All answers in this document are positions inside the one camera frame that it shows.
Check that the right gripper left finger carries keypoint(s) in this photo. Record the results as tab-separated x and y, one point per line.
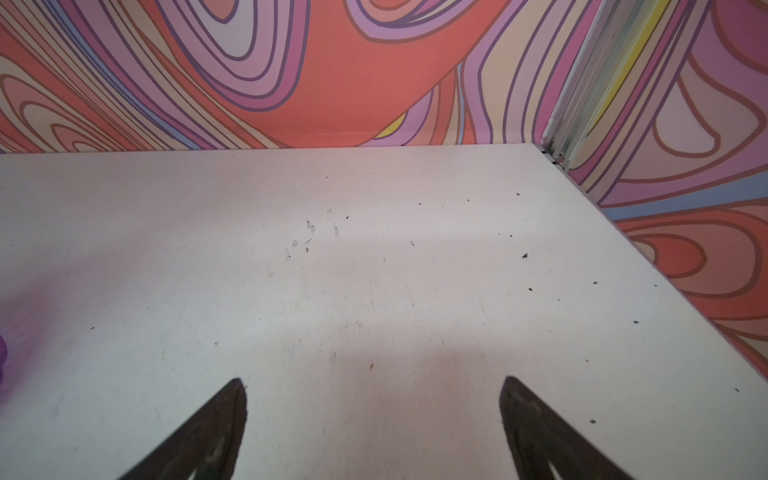
206	446

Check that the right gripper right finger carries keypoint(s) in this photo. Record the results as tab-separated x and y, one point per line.
543	445

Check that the blue purple glass vase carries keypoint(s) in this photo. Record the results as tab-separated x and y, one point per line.
3	357

